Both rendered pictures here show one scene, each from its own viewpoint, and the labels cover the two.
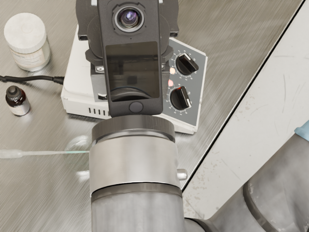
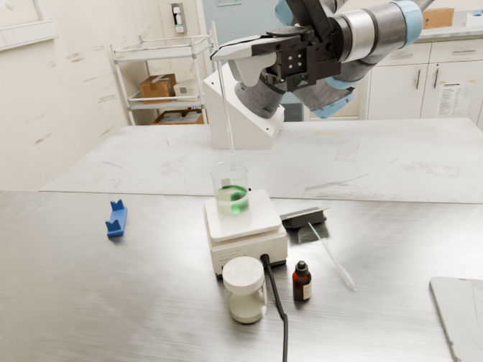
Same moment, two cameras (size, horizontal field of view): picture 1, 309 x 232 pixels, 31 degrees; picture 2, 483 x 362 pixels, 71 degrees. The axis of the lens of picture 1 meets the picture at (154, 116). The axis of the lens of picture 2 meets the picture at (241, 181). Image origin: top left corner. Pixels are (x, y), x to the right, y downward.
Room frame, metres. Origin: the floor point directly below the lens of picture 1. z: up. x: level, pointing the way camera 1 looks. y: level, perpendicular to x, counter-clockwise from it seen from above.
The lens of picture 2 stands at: (0.40, 0.56, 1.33)
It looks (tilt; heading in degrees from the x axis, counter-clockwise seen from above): 30 degrees down; 262
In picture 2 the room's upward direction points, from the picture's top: 7 degrees counter-clockwise
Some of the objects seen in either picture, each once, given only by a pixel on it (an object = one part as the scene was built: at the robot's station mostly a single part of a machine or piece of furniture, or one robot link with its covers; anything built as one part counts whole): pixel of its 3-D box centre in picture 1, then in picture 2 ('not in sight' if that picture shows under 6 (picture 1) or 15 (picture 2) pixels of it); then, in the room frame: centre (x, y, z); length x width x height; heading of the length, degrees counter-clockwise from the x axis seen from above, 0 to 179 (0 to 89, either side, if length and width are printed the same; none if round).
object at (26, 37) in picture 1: (28, 43); (245, 289); (0.36, 0.20, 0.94); 0.06 x 0.06 x 0.08
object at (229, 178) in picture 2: not in sight; (232, 190); (0.34, 0.06, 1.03); 0.07 x 0.06 x 0.08; 142
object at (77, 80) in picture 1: (112, 59); (240, 212); (0.34, 0.07, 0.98); 0.12 x 0.12 x 0.01; 0
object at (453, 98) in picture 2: not in sight; (453, 100); (-1.59, -1.62, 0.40); 0.24 x 0.01 x 0.30; 156
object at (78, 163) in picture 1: (82, 155); (313, 238); (0.21, 0.09, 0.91); 0.06 x 0.06 x 0.02
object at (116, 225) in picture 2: not in sight; (116, 216); (0.59, -0.11, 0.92); 0.10 x 0.03 x 0.04; 91
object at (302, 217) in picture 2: not in sight; (303, 212); (0.20, 0.02, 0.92); 0.09 x 0.06 x 0.04; 2
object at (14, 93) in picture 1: (16, 98); (302, 278); (0.27, 0.20, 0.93); 0.03 x 0.03 x 0.07
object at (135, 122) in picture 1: (130, 83); (304, 52); (0.20, 0.03, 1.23); 0.12 x 0.08 x 0.09; 12
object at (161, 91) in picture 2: not in sight; (175, 96); (0.46, -2.29, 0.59); 0.65 x 0.48 x 0.93; 156
